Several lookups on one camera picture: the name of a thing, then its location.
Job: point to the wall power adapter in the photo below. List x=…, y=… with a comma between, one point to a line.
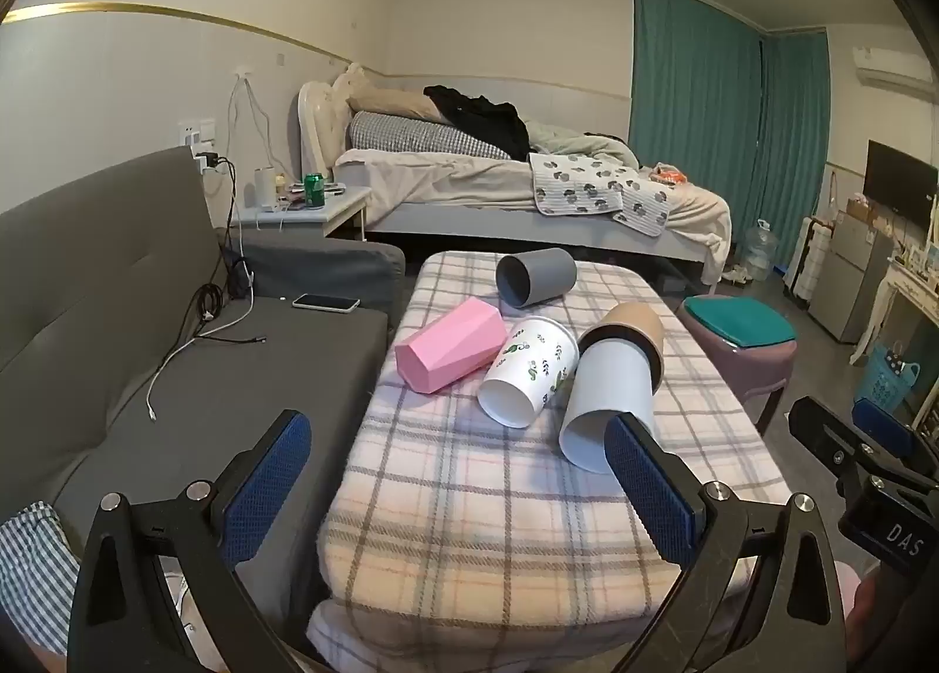
x=205, y=161

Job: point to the beige pillow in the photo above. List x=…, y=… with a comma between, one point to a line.
x=392, y=104

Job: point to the black clothing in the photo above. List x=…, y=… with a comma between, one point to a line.
x=488, y=119

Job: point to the teal seat cushion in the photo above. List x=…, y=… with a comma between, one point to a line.
x=741, y=322

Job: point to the white bedside table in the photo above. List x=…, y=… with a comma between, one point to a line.
x=337, y=207

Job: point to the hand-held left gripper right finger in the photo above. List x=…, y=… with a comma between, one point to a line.
x=653, y=497

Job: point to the clear water jug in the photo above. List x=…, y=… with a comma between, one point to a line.
x=759, y=253

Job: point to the smartphone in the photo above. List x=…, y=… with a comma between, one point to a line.
x=326, y=302

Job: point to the plaid blanket-covered table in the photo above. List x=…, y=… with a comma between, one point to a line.
x=455, y=489

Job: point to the white cylindrical bottle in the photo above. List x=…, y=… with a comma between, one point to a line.
x=265, y=189

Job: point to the pale blue cup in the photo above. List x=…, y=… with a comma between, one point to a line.
x=609, y=379

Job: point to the white air conditioner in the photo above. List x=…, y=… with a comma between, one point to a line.
x=891, y=66

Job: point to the black television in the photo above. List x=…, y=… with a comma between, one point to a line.
x=899, y=181

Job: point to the grey cup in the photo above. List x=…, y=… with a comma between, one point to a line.
x=546, y=273

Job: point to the pink faceted cup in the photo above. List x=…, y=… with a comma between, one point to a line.
x=451, y=343

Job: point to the orange snack packet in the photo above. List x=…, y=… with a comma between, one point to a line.
x=669, y=174

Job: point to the teal curtain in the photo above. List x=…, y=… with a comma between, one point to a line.
x=697, y=115

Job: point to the pale green quilt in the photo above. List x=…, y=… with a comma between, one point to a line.
x=579, y=141

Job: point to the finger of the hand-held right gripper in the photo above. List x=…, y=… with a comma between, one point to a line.
x=821, y=435
x=884, y=418

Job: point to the white leaf-print cup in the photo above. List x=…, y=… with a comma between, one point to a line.
x=528, y=365

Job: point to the blue plastic basket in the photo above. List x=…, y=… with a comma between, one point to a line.
x=884, y=383

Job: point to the purple stool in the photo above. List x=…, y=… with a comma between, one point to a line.
x=741, y=369

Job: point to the grey sofa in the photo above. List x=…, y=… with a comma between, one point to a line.
x=95, y=277

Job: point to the blue checkered shorts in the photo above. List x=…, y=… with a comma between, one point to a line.
x=33, y=570

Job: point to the brown cup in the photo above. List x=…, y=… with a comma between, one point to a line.
x=640, y=324

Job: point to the green drink can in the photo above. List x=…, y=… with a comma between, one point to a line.
x=315, y=191

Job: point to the bed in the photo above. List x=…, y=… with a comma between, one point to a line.
x=455, y=189

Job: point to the leaf-print blanket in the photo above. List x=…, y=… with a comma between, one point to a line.
x=579, y=189

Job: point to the checkered pillow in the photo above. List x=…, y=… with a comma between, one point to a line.
x=418, y=134

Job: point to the grey small fridge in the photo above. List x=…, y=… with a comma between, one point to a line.
x=847, y=277

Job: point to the white side table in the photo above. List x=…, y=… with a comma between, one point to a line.
x=906, y=291

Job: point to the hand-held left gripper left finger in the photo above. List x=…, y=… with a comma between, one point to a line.
x=265, y=489

